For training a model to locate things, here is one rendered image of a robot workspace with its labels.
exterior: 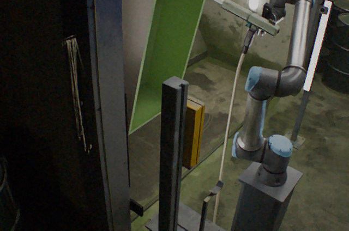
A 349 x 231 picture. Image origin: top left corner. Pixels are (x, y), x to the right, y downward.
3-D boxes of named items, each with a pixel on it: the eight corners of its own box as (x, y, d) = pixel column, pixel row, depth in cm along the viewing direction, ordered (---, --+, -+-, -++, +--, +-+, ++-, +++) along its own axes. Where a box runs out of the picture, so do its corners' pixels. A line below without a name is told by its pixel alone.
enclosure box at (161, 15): (96, 110, 283) (113, -36, 207) (146, 81, 324) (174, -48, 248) (128, 135, 271) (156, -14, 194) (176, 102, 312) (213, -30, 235)
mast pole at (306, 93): (289, 140, 347) (332, -26, 256) (291, 138, 350) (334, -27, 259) (294, 143, 344) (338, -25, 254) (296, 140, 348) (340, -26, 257)
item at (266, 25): (266, 62, 177) (282, 23, 163) (262, 66, 174) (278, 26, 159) (190, 19, 195) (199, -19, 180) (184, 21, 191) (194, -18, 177)
